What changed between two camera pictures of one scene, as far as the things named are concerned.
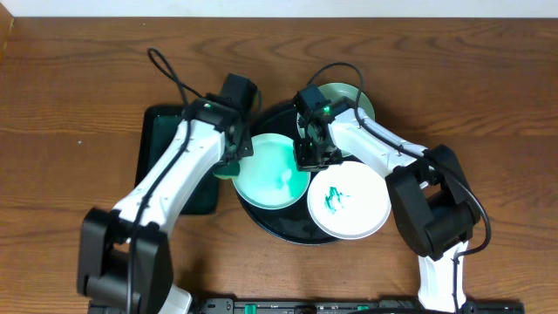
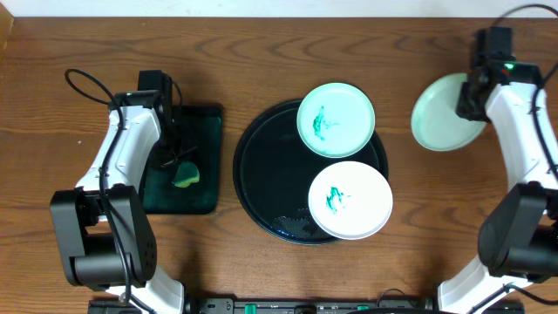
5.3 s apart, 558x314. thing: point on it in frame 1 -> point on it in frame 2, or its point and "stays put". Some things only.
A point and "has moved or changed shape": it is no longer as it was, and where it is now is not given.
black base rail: [345, 306] stays put
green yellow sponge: [231, 171] has moved or changed shape
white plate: [350, 201] stays put
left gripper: [241, 146] -> [170, 154]
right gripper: [303, 163] -> [463, 108]
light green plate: [269, 178] -> [435, 122]
